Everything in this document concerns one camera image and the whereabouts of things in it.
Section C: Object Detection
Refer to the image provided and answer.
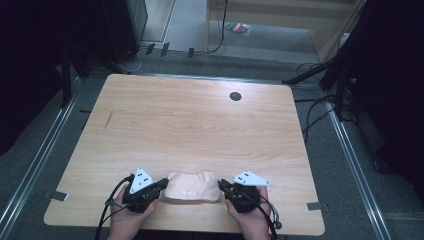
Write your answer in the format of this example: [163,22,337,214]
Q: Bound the person's left hand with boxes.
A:
[106,195,160,240]

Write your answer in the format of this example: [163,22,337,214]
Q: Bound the black hanging cable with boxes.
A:
[205,0,230,55]

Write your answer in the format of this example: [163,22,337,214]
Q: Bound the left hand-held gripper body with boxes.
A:
[121,167,162,214]

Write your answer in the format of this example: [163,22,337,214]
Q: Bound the metal floor rail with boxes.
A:
[326,99,392,240]
[0,94,80,232]

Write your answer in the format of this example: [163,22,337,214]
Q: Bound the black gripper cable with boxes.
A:
[257,194,283,240]
[94,173,135,240]

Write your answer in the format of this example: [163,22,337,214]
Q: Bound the black floor cable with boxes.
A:
[300,94,337,145]
[293,95,336,104]
[295,61,323,78]

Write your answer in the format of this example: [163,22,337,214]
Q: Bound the black stand leg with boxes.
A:
[281,59,335,85]

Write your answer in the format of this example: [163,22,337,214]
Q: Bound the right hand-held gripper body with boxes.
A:
[229,170,272,214]

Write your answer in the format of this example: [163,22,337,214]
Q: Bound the colourful packet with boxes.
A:
[224,21,252,37]

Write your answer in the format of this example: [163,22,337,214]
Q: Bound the black stand post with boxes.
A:
[334,62,345,122]
[60,49,73,110]

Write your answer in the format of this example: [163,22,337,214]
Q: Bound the white floor cable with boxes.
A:
[115,45,148,75]

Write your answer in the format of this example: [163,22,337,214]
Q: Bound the black curtain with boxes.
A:
[333,0,424,203]
[0,0,113,156]

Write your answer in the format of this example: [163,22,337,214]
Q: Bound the person's right hand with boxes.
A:
[225,186,272,240]

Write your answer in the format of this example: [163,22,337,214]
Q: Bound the light wooden shelf unit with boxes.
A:
[203,0,368,64]

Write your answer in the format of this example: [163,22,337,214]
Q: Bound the dark cabinet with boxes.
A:
[102,0,150,64]

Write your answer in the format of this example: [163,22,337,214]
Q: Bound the white sock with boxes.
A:
[164,170,223,202]

